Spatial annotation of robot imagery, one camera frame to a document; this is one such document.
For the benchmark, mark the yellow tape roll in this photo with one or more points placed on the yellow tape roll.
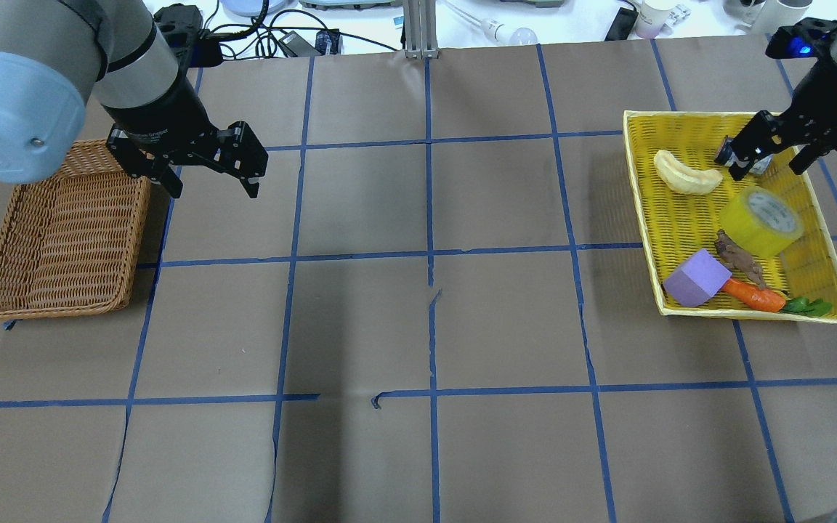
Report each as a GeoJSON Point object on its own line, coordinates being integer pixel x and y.
{"type": "Point", "coordinates": [760, 222]}

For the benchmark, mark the purple foam cube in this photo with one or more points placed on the purple foam cube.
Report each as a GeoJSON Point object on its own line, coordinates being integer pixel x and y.
{"type": "Point", "coordinates": [697, 279]}

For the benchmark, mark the white cup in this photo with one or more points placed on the white cup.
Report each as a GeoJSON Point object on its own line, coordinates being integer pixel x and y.
{"type": "Point", "coordinates": [653, 16]}

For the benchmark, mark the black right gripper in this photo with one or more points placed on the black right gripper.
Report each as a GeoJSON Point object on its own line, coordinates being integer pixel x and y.
{"type": "Point", "coordinates": [819, 99]}

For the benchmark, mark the brown wicker basket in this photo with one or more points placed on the brown wicker basket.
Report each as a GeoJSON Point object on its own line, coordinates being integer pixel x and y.
{"type": "Point", "coordinates": [69, 244]}

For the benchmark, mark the small black labelled can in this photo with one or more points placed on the small black labelled can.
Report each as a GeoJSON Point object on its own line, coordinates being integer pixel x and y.
{"type": "Point", "coordinates": [759, 167]}

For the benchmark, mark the aluminium frame post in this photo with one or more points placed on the aluminium frame post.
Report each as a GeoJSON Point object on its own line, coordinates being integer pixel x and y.
{"type": "Point", "coordinates": [420, 30]}

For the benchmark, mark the yellow plastic woven tray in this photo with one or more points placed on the yellow plastic woven tray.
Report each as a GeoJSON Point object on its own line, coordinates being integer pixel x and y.
{"type": "Point", "coordinates": [674, 226]}

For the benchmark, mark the pale croissant bread toy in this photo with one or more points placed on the pale croissant bread toy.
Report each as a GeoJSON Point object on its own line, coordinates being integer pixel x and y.
{"type": "Point", "coordinates": [682, 179]}

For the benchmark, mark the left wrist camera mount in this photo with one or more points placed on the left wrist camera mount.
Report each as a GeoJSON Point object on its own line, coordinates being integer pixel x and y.
{"type": "Point", "coordinates": [184, 30]}

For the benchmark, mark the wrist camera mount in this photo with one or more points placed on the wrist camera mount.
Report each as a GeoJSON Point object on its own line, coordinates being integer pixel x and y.
{"type": "Point", "coordinates": [807, 38]}
{"type": "Point", "coordinates": [184, 30]}

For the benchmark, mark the orange toy carrot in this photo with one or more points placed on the orange toy carrot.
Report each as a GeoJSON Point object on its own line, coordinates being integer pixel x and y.
{"type": "Point", "coordinates": [770, 300]}

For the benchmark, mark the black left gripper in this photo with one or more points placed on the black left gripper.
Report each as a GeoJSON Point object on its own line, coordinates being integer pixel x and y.
{"type": "Point", "coordinates": [162, 116]}

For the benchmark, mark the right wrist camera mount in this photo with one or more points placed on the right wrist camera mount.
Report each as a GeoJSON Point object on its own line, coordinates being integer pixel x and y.
{"type": "Point", "coordinates": [807, 38]}

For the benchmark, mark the black power adapter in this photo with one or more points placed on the black power adapter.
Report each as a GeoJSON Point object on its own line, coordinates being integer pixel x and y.
{"type": "Point", "coordinates": [292, 44]}

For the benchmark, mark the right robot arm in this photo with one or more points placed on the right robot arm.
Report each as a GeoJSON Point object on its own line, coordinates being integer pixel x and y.
{"type": "Point", "coordinates": [810, 122]}

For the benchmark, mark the white light bulb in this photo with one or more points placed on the white light bulb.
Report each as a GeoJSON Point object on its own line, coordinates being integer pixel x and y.
{"type": "Point", "coordinates": [495, 31]}

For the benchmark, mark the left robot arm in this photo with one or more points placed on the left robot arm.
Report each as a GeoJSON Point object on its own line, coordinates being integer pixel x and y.
{"type": "Point", "coordinates": [56, 55]}

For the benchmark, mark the brown animal figurine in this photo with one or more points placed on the brown animal figurine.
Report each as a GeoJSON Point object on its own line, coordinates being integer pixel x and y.
{"type": "Point", "coordinates": [735, 258]}

